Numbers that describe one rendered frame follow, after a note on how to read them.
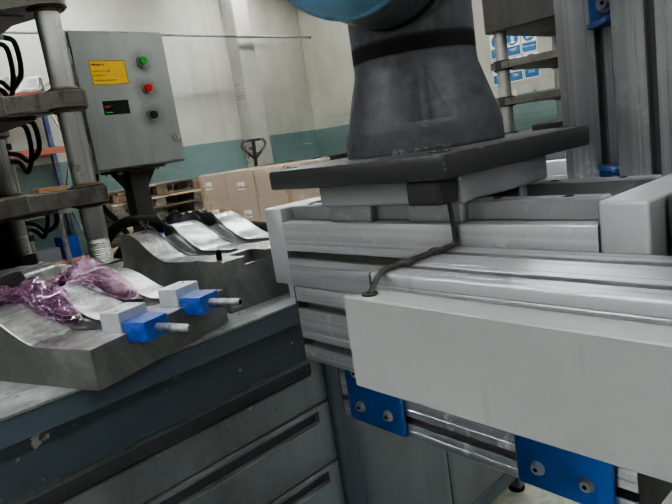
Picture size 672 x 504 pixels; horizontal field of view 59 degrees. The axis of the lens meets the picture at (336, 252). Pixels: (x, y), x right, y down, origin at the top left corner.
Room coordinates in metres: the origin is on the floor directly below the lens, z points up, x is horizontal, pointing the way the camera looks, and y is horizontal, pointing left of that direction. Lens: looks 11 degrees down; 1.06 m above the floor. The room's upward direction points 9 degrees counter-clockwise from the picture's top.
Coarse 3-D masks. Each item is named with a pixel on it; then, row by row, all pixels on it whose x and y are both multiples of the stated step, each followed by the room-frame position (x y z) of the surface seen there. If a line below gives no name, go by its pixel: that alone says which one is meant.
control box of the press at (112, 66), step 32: (64, 32) 1.74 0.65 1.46; (96, 32) 1.79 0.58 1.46; (128, 32) 1.86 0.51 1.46; (96, 64) 1.78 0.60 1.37; (128, 64) 1.85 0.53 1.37; (160, 64) 1.92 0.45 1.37; (96, 96) 1.77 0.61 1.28; (128, 96) 1.83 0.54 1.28; (160, 96) 1.90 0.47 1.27; (96, 128) 1.75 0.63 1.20; (128, 128) 1.82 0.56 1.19; (160, 128) 1.89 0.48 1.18; (96, 160) 1.74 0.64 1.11; (128, 160) 1.80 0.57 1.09; (160, 160) 1.87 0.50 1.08; (128, 192) 1.87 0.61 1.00
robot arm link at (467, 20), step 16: (432, 0) 0.51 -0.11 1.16; (448, 0) 0.53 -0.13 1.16; (464, 0) 0.54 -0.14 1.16; (416, 16) 0.51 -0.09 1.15; (432, 16) 0.52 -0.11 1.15; (448, 16) 0.53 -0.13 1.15; (464, 16) 0.54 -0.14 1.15; (352, 32) 0.57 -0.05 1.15; (368, 32) 0.54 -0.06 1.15; (384, 32) 0.53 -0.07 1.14; (400, 32) 0.53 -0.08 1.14; (416, 32) 0.52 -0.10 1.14; (352, 48) 0.57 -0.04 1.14
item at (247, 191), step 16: (304, 160) 5.59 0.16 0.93; (320, 160) 5.24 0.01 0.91; (208, 176) 5.60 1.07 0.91; (224, 176) 5.44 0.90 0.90; (240, 176) 5.29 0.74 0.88; (256, 176) 5.14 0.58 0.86; (208, 192) 5.62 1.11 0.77; (224, 192) 5.47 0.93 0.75; (240, 192) 5.31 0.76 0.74; (256, 192) 5.16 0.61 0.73; (272, 192) 5.03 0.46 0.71; (288, 192) 4.92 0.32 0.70; (304, 192) 5.04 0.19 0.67; (208, 208) 5.66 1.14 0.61; (224, 208) 5.50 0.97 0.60; (240, 208) 5.35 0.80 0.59; (256, 208) 5.19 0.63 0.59
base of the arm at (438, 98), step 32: (448, 32) 0.53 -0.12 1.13; (384, 64) 0.54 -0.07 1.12; (416, 64) 0.52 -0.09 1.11; (448, 64) 0.53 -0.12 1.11; (352, 96) 0.58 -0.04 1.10; (384, 96) 0.53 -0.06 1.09; (416, 96) 0.52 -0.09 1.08; (448, 96) 0.52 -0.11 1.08; (480, 96) 0.53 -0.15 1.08; (352, 128) 0.56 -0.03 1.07; (384, 128) 0.52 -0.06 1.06; (416, 128) 0.51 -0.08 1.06; (448, 128) 0.51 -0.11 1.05; (480, 128) 0.52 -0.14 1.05
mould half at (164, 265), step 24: (216, 216) 1.34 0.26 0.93; (240, 216) 1.35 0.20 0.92; (120, 240) 1.23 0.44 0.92; (144, 240) 1.18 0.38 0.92; (192, 240) 1.22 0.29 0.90; (216, 240) 1.23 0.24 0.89; (120, 264) 1.31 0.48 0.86; (144, 264) 1.17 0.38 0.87; (168, 264) 1.10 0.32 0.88; (192, 264) 1.04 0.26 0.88; (216, 264) 0.98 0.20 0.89; (240, 264) 0.99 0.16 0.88; (264, 264) 1.03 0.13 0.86; (216, 288) 0.99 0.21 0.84; (240, 288) 0.99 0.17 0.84; (264, 288) 1.02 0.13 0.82; (288, 288) 1.06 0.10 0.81
